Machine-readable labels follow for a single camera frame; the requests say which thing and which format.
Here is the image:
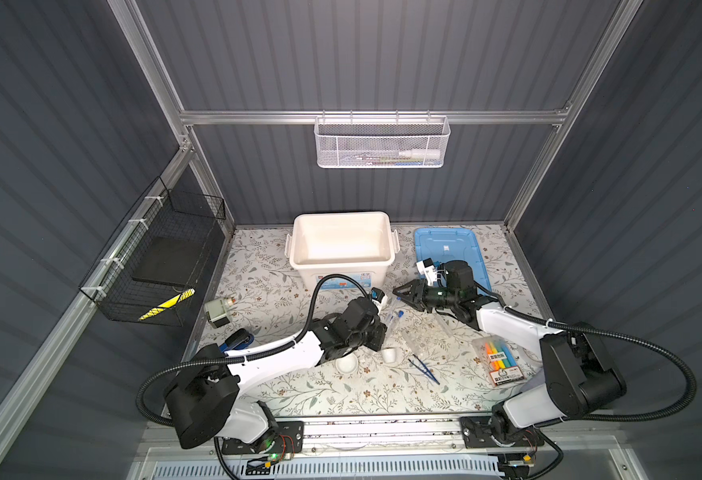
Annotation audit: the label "black wire wall basket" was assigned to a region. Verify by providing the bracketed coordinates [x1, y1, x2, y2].
[79, 179, 227, 327]

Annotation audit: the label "grey green box device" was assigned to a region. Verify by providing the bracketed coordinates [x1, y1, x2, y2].
[203, 297, 236, 328]

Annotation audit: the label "pack of coloured markers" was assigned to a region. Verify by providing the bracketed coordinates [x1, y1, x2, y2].
[471, 337, 525, 387]

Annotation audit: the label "white plastic storage bin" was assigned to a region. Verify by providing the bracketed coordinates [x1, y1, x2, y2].
[284, 211, 400, 290]

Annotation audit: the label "white bottle in basket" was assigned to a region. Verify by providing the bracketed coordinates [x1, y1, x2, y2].
[398, 149, 442, 162]

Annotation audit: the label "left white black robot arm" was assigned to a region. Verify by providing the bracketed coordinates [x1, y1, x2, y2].
[164, 288, 389, 453]

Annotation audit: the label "clear plastic well plate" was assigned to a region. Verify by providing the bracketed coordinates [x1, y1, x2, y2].
[400, 316, 455, 361]

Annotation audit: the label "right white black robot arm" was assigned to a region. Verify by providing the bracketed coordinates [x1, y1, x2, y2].
[393, 260, 627, 446]

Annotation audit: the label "blue stapler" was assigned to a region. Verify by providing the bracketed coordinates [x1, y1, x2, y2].
[219, 328, 254, 352]

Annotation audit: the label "blue plastic tweezers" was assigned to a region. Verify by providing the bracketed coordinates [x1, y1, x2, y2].
[408, 354, 440, 385]

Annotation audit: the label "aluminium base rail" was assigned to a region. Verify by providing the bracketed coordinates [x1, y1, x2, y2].
[133, 413, 627, 463]

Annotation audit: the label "blue plastic bin lid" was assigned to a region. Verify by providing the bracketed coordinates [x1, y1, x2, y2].
[414, 228, 492, 290]

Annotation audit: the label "white ceramic mortar bowl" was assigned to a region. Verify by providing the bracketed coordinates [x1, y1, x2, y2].
[335, 354, 359, 374]

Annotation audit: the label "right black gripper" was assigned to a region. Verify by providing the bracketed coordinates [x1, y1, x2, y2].
[393, 279, 458, 313]

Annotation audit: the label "small white ceramic crucible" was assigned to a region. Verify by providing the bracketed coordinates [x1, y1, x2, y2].
[380, 347, 401, 365]

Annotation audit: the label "white wire mesh basket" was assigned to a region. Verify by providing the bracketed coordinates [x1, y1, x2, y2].
[313, 114, 451, 169]

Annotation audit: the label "floral patterned table mat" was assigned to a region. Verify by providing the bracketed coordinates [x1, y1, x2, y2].
[192, 227, 542, 417]

